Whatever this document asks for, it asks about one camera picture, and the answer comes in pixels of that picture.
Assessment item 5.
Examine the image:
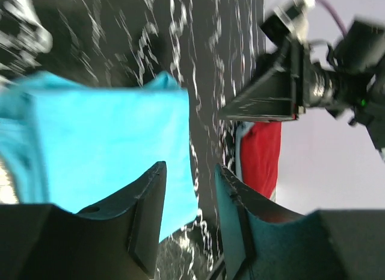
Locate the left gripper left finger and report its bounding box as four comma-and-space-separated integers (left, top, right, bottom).
1, 161, 167, 279

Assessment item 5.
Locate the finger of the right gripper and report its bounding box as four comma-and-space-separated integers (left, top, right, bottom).
218, 72, 300, 121
252, 42, 291, 84

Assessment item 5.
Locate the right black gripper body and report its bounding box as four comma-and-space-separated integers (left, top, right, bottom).
290, 18, 384, 151

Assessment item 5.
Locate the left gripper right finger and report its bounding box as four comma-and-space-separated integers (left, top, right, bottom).
215, 164, 384, 279

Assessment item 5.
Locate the cyan polo shirt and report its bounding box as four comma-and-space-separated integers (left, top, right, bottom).
1, 72, 198, 239

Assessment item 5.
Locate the folded grey-blue shirt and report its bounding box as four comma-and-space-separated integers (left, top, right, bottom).
235, 122, 255, 181

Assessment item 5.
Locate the folded red shirt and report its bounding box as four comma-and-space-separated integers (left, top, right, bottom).
240, 122, 282, 201

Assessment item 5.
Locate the black marble pattern mat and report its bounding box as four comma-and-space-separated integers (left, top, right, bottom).
1, 0, 264, 279

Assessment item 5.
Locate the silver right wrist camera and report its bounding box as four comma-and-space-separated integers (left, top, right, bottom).
259, 0, 315, 46

